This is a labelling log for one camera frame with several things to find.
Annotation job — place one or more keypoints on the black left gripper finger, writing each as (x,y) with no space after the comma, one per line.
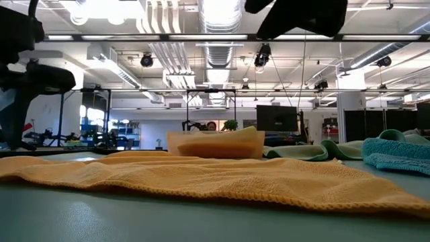
(13,139)
(23,141)

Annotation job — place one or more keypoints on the yellow microfiber towel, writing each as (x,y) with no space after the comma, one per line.
(235,134)

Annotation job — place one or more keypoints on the light green microfiber towel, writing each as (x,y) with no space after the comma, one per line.
(295,151)

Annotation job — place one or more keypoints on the teal microfiber towel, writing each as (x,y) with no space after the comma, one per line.
(396,154)

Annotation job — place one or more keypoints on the black background robot arm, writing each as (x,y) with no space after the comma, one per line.
(193,126)

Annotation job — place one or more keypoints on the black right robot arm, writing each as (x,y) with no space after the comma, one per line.
(302,17)

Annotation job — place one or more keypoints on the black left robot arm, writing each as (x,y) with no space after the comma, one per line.
(40,79)

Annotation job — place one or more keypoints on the red object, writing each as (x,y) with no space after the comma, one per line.
(27,127)

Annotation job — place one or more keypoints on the orange plastic bin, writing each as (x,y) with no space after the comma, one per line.
(171,141)

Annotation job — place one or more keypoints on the person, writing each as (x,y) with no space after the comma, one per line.
(211,126)

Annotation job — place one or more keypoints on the green potted plant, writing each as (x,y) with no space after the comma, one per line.
(230,125)

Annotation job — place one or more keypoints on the black computer monitor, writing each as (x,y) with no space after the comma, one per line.
(277,117)

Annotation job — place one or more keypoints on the white building column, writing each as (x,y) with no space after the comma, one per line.
(351,111)

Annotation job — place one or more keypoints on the black LED light bar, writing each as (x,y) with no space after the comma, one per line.
(338,37)

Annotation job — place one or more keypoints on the black partition panels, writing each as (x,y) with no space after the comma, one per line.
(386,124)

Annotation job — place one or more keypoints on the black tall stand frame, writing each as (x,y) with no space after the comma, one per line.
(61,111)

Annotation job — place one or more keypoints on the black ceiling-mounted camera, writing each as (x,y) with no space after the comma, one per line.
(146,60)
(320,84)
(384,61)
(262,55)

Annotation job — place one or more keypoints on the silver ribbed ventilation duct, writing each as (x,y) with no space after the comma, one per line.
(220,57)

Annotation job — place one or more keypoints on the silver smooth ventilation duct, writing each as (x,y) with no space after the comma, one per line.
(376,52)

